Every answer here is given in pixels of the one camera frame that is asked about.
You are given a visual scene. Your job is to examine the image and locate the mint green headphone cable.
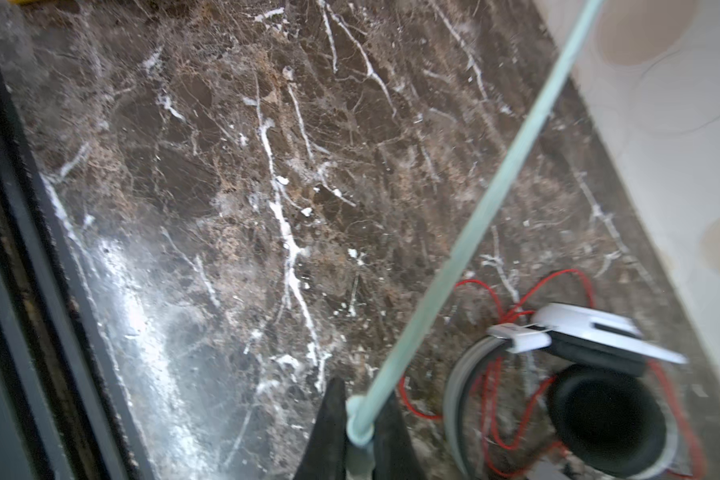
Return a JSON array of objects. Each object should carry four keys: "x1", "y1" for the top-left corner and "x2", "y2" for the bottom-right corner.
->
[{"x1": 344, "y1": 0, "x2": 606, "y2": 480}]

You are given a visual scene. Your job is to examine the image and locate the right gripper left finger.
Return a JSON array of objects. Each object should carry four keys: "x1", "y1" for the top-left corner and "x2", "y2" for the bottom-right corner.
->
[{"x1": 293, "y1": 377, "x2": 348, "y2": 480}]

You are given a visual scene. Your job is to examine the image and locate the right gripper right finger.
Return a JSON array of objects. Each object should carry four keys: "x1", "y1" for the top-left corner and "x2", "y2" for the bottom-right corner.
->
[{"x1": 372, "y1": 393, "x2": 426, "y2": 480}]

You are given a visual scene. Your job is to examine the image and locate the white black red headphones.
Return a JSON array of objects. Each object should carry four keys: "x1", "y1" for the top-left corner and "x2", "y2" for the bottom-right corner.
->
[{"x1": 443, "y1": 303, "x2": 687, "y2": 479}]

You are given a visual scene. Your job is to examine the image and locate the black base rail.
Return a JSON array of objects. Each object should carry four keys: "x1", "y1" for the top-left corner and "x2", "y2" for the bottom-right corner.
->
[{"x1": 0, "y1": 68, "x2": 154, "y2": 479}]

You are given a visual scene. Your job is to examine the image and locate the red headphone cable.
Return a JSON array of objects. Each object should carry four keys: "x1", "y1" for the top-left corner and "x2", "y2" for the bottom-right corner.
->
[{"x1": 395, "y1": 268, "x2": 706, "y2": 480}]

